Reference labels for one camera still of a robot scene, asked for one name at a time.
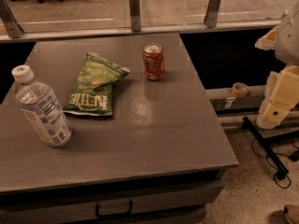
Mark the right metal railing bracket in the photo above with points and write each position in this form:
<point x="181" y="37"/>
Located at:
<point x="212" y="11"/>

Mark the middle metal railing bracket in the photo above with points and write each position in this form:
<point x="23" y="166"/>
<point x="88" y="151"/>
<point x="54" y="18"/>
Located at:
<point x="134" y="6"/>

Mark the green jalapeno chip bag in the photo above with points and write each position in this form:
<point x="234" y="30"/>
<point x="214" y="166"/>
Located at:
<point x="92" y="92"/>

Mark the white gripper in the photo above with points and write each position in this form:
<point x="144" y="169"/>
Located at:
<point x="289" y="41"/>

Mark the shoe tip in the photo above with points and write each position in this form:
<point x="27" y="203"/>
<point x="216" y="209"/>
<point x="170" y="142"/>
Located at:
<point x="291" y="213"/>

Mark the left metal railing bracket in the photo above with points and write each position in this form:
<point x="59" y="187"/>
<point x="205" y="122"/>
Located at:
<point x="12" y="27"/>

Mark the metal railing bracket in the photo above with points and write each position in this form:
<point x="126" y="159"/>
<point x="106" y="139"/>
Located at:
<point x="134" y="6"/>
<point x="212" y="11"/>
<point x="12" y="27"/>

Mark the clear plastic water bottle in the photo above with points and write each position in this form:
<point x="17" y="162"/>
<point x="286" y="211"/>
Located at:
<point x="41" y="107"/>

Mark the orange tape roll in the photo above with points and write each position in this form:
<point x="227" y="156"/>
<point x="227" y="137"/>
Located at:
<point x="240" y="90"/>

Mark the crushed red soda can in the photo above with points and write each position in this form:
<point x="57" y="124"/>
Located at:
<point x="153" y="58"/>

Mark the black metal stand leg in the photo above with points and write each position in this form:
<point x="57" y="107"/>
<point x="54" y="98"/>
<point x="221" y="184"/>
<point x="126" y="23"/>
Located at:
<point x="266" y="144"/>

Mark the black drawer handle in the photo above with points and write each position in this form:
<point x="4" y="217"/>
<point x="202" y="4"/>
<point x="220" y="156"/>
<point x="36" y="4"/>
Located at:
<point x="113" y="209"/>

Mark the grey drawer front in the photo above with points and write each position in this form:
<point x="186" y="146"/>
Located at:
<point x="181" y="205"/>

